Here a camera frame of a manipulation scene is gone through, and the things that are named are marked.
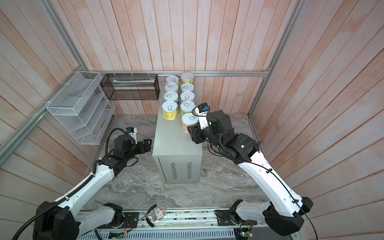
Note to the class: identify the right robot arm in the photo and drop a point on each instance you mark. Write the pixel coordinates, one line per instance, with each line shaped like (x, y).
(286, 211)

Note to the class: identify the black mesh wall basket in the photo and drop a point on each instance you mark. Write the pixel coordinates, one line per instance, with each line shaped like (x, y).
(118, 87)

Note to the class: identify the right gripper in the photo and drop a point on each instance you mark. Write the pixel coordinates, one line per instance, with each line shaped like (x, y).
(196, 134)

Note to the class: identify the grey metal cabinet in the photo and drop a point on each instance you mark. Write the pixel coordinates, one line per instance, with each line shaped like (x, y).
(177, 157)

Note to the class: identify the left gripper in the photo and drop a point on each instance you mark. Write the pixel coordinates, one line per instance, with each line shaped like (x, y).
(148, 147)

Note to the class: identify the orange yellow label can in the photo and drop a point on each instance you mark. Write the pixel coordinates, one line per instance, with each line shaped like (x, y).
(187, 78)

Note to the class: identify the green label can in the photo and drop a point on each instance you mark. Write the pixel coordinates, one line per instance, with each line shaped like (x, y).
(187, 107)

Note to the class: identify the teal label can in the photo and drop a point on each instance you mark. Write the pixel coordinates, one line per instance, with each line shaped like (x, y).
(187, 87)

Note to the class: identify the light pink label can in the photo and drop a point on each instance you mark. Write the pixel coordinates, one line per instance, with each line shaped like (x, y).
(187, 96)

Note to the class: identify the brown label can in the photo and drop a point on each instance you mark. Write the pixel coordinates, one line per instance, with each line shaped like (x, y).
(188, 119)

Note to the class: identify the blue label can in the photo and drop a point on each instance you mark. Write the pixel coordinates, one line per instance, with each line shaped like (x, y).
(171, 96)

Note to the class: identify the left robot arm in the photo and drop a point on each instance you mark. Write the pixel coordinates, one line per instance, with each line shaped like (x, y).
(60, 220)

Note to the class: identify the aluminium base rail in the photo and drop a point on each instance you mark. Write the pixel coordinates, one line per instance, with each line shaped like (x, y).
(183, 224)

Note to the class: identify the white wire mesh shelf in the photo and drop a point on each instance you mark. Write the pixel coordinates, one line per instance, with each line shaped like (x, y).
(82, 112)

